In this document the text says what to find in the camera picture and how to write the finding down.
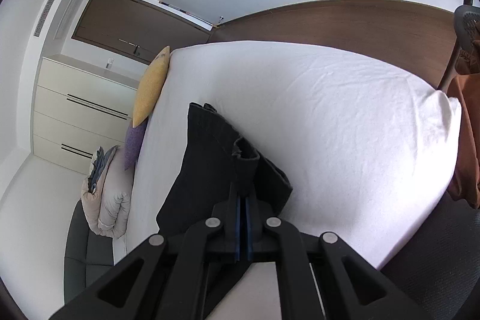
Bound white ceiling air vent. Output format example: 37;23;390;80
33;0;55;37

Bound white bed mattress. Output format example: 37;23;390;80
113;41;461;319

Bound orange brown cloth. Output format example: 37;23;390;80
447;40;480;209

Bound black office chair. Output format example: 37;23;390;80
438;0;479;91

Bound grey upholstered headboard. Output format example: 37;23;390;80
64;201;113;304

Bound black denim pants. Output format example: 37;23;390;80
156;102;292;236

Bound brown wooden door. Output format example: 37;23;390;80
72;0;211;65

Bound folded beige white duvet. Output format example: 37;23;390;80
80;146;134;240

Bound blue patterned cloth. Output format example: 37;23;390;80
87;145;118;193

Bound cream wardrobe with black handles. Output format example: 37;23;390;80
32;54;138;174

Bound purple cushion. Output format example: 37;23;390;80
124;118;148;171

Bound brown wooden bed frame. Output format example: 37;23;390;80
209;0;456;87

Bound yellow cushion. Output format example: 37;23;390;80
132;46;170;127

